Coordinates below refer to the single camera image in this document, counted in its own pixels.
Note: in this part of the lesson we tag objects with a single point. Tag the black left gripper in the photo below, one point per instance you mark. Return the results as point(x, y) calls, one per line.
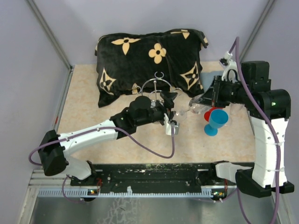
point(169, 103)

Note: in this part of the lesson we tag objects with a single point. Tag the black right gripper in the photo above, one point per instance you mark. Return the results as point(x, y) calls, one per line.
point(220, 103)

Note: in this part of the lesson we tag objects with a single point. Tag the clear wine glass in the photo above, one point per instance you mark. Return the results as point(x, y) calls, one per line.
point(235, 108)
point(184, 104)

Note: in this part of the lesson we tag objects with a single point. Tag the red plastic wine glass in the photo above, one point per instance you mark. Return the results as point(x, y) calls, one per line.
point(208, 113)

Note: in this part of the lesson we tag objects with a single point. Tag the blue plastic wine glass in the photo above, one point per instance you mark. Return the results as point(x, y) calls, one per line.
point(217, 119)

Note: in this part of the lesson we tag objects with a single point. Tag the clear wine glass front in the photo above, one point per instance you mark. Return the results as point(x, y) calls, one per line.
point(235, 108)

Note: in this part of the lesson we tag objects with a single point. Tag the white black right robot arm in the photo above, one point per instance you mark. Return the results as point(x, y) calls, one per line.
point(248, 84)

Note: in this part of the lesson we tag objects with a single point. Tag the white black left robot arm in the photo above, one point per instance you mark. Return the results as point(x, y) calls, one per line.
point(55, 150)

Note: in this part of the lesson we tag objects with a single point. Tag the grey blue cloth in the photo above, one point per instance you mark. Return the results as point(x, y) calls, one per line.
point(208, 77)

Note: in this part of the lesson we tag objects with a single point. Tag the black floral blanket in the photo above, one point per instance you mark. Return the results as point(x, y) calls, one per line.
point(127, 61)

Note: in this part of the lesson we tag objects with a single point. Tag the chrome wire wine glass rack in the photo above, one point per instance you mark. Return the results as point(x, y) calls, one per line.
point(156, 91)

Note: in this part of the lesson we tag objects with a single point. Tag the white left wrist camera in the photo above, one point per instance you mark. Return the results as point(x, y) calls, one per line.
point(171, 126)

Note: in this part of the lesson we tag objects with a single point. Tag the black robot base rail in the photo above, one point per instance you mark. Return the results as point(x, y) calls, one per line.
point(152, 178)

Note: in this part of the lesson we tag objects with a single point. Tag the grey slotted cable duct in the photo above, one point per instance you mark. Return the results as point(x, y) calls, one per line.
point(91, 193)

